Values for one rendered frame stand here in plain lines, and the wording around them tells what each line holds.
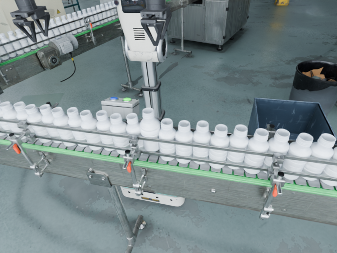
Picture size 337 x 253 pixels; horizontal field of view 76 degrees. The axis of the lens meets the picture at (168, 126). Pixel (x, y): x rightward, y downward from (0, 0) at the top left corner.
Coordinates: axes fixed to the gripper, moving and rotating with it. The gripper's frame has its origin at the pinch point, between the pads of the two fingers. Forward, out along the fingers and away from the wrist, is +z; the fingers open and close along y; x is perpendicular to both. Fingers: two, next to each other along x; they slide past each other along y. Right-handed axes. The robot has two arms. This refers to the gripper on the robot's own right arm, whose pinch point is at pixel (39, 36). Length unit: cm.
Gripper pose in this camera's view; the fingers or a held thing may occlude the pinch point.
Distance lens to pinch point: 97.6
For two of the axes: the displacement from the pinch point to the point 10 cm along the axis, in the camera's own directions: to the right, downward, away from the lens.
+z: 0.5, 7.6, 6.4
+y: -2.3, 6.4, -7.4
